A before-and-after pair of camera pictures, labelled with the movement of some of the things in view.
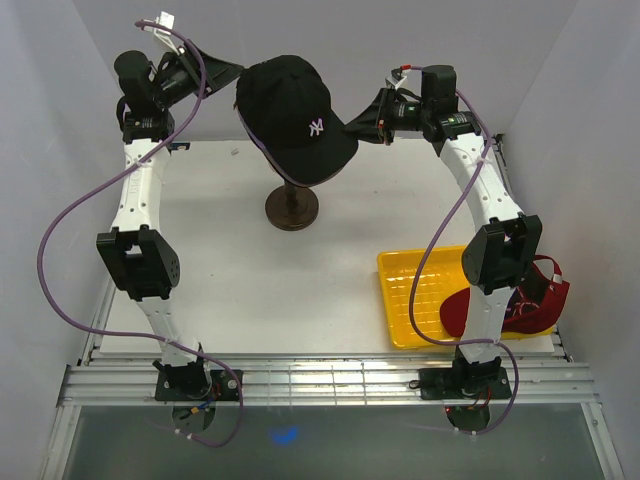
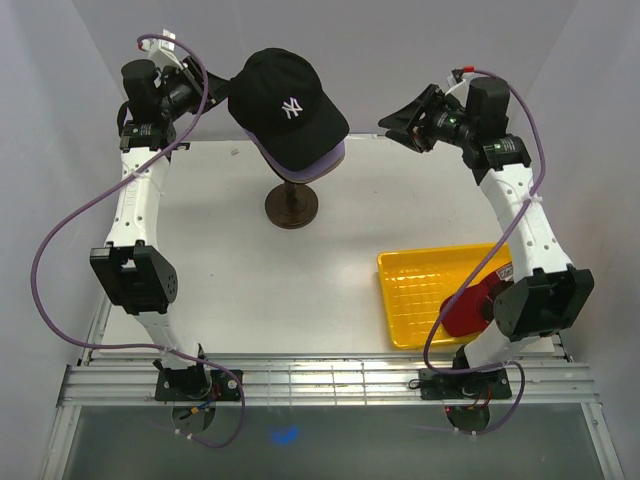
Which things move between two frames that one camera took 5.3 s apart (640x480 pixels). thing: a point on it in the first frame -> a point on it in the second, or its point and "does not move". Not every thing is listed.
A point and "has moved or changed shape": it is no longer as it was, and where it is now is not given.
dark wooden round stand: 291,207 does not move
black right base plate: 445,384 does not move
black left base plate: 196,385 does not move
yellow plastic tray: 439,273 does not move
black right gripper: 375,123 -> 403,125
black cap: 289,106 has moved or changed shape
